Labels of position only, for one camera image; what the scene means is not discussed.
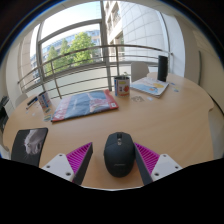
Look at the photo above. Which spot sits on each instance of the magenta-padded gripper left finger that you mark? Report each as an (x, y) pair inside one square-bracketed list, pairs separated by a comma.
[(60, 164)]

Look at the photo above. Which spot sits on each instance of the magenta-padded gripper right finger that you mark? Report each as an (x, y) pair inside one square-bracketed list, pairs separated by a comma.
[(165, 165)]

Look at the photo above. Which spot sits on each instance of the black computer mouse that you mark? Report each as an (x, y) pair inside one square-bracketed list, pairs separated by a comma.
[(119, 156)]

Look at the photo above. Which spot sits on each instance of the black cat-print mouse pad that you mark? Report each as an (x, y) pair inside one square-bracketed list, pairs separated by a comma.
[(28, 145)]

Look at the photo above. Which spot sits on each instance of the white chair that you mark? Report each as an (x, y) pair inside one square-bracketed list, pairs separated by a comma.
[(4, 151), (138, 70), (20, 99)]

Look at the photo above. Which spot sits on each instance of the red and grey magazine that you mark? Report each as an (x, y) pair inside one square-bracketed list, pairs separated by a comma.
[(85, 105)]

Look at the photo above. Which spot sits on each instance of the white cup with dark rim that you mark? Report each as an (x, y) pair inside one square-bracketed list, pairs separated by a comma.
[(44, 101)]

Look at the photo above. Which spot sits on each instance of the black and white printer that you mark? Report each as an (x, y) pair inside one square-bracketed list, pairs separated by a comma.
[(3, 115)]

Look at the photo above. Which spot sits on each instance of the white and blue booklet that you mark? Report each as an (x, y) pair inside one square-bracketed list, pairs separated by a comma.
[(150, 86)]

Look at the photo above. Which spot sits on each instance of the white cup with blue print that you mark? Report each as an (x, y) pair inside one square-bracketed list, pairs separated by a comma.
[(122, 87)]

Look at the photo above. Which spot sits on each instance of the black cylinder speaker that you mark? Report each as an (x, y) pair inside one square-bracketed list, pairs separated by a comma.
[(162, 68)]

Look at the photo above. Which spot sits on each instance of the metal balcony railing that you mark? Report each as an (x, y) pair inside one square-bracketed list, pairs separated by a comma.
[(83, 49)]

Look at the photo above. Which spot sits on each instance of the green tree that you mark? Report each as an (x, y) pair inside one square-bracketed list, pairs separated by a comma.
[(78, 45)]

